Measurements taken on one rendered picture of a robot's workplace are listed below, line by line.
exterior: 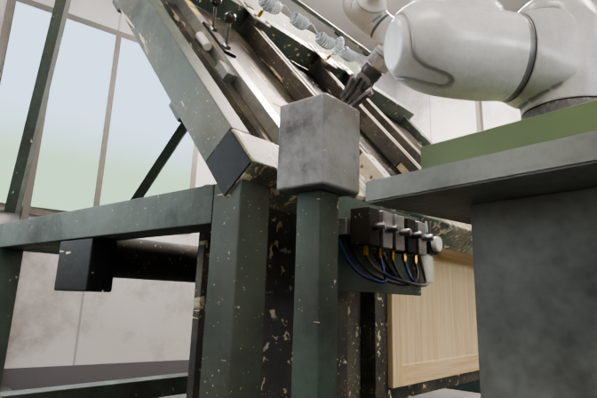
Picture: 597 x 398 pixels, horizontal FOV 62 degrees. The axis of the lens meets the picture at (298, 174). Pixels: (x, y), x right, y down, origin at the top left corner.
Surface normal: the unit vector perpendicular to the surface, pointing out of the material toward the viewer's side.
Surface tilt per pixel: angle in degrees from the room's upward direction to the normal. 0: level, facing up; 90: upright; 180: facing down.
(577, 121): 90
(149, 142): 90
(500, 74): 140
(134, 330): 90
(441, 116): 90
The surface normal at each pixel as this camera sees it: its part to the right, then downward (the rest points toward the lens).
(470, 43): 0.04, 0.11
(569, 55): 0.01, -0.11
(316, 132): -0.65, -0.21
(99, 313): 0.62, -0.18
